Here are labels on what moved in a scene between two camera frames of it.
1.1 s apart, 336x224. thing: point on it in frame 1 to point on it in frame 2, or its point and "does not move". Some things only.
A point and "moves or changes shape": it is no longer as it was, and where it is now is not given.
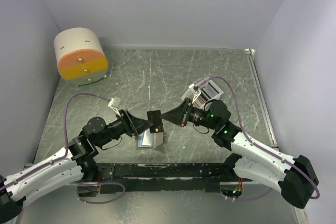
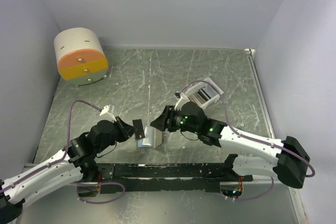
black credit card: [154, 116] moves or changes shape
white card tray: [208, 91] does not move
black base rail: [164, 177] does not move
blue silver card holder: [147, 140] does not move
